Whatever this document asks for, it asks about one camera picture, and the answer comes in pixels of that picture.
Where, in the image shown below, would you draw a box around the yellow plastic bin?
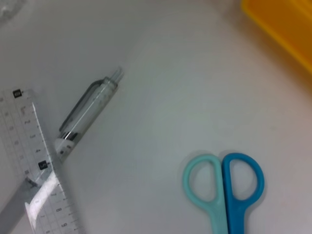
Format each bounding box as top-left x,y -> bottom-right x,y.
240,0 -> 312,76

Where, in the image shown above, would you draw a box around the transparent plastic ruler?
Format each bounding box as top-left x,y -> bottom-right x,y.
0,89 -> 86,234

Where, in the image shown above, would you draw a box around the blue and teal scissors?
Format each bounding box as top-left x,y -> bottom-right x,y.
182,152 -> 266,234

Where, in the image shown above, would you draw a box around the water bottle with green label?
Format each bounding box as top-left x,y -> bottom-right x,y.
0,0 -> 19,24

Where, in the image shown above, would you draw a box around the grey click pen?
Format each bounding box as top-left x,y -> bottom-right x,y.
0,67 -> 124,220

